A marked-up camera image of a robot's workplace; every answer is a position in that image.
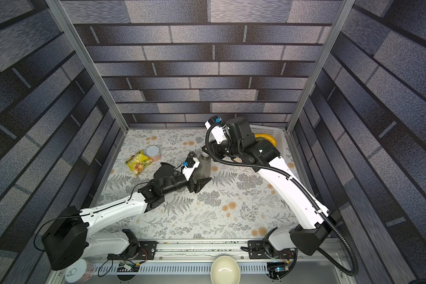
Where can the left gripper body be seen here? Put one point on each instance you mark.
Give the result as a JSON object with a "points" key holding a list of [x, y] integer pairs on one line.
{"points": [[191, 187]]}

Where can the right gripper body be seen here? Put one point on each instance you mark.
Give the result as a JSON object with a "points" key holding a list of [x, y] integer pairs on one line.
{"points": [[225, 147]]}

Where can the grey spray bottle front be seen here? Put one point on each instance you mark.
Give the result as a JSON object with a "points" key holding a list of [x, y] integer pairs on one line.
{"points": [[204, 168]]}

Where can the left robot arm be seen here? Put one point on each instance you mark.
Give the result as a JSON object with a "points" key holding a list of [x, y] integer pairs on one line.
{"points": [[72, 235]]}

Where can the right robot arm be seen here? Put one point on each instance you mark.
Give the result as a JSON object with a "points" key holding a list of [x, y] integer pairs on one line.
{"points": [[315, 221]]}

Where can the white plastic basket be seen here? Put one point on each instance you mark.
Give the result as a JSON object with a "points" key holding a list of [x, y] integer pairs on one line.
{"points": [[277, 134]]}

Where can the pink tin can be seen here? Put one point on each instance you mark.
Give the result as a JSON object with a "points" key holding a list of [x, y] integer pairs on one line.
{"points": [[154, 153]]}

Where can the yellow snack packet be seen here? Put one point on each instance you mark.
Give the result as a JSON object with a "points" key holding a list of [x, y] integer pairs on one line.
{"points": [[138, 162]]}

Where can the cream bowl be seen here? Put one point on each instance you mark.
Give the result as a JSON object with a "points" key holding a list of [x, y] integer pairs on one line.
{"points": [[225, 270]]}

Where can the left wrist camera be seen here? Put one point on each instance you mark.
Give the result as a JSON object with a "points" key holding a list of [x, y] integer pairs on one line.
{"points": [[189, 166]]}

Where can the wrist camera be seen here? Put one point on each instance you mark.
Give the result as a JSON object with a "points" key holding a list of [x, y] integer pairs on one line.
{"points": [[219, 131], [189, 166]]}

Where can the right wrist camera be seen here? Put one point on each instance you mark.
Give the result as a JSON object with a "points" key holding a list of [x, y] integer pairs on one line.
{"points": [[219, 131]]}

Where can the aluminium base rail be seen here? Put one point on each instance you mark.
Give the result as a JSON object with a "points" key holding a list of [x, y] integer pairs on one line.
{"points": [[198, 248]]}

